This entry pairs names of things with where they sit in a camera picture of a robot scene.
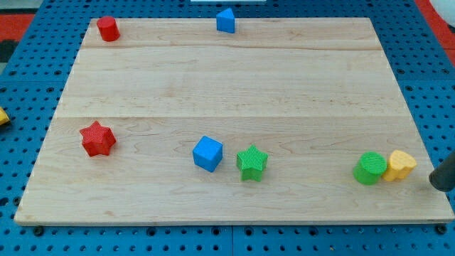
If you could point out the white object top right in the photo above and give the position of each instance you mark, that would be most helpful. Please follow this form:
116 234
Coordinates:
445 8

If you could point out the yellow block at left edge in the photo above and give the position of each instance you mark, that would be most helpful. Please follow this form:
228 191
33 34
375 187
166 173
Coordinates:
4 118

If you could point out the red cylinder block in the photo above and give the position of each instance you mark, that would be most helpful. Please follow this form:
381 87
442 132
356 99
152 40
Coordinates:
108 29

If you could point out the red star block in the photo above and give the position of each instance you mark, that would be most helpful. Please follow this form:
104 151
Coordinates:
97 139

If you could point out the green star block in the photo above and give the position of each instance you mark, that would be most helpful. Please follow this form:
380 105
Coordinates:
251 163

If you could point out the light wooden board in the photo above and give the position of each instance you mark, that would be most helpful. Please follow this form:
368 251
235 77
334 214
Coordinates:
312 93

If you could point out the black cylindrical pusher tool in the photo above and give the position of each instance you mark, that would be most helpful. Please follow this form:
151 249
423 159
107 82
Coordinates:
442 178

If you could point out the green cylinder block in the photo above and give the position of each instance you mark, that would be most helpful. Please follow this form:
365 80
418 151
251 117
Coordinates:
369 168

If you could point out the blue cube block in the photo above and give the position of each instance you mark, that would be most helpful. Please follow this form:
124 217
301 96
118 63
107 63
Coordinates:
207 153

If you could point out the yellow heart block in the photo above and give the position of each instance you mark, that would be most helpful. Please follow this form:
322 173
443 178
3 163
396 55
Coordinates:
399 165

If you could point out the blue triangular prism block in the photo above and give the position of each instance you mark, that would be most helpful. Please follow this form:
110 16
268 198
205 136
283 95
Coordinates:
225 21

